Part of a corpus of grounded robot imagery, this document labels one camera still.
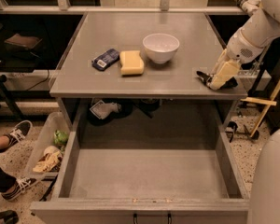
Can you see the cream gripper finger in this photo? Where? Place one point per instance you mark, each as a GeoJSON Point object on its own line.
{"type": "Point", "coordinates": [220, 66]}
{"type": "Point", "coordinates": [232, 70]}

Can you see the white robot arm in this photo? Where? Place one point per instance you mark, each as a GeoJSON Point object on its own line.
{"type": "Point", "coordinates": [244, 46]}

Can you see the grey open top drawer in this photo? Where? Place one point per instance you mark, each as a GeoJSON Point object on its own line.
{"type": "Point", "coordinates": [113, 171]}

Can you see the wooden stick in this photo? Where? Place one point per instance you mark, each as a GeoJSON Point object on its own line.
{"type": "Point", "coordinates": [267, 104]}

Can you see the white ceramic bowl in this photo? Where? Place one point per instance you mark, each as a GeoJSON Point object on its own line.
{"type": "Point", "coordinates": [160, 48]}

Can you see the yellow sponge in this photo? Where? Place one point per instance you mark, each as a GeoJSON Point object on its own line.
{"type": "Point", "coordinates": [131, 63]}

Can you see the grey cabinet table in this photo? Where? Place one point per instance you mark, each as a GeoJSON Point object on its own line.
{"type": "Point", "coordinates": [186, 101]}

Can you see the blue snack packet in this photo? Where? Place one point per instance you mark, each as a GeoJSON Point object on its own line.
{"type": "Point", "coordinates": [105, 60]}

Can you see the white black bag under table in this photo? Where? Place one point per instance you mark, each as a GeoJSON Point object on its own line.
{"type": "Point", "coordinates": [102, 110]}

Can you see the green crumpled item in bin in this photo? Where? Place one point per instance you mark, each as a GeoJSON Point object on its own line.
{"type": "Point", "coordinates": [60, 138]}

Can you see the tan crumpled bag in bin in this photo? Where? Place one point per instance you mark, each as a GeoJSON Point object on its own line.
{"type": "Point", "coordinates": [50, 161]}

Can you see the dark box on shelf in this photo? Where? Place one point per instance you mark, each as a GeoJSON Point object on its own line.
{"type": "Point", "coordinates": [24, 47]}

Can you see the clear plastic bin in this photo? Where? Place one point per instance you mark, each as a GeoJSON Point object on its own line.
{"type": "Point", "coordinates": [55, 122]}

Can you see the black white sneaker upper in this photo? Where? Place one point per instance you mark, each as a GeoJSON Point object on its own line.
{"type": "Point", "coordinates": [17, 134]}

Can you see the black white sneaker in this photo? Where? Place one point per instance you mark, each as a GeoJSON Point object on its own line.
{"type": "Point", "coordinates": [21, 186]}
{"type": "Point", "coordinates": [17, 134]}

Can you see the black white sneaker lower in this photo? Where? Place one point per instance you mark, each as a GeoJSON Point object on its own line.
{"type": "Point", "coordinates": [21, 186]}

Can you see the black drawer handle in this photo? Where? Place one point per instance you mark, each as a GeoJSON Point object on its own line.
{"type": "Point", "coordinates": [141, 219]}

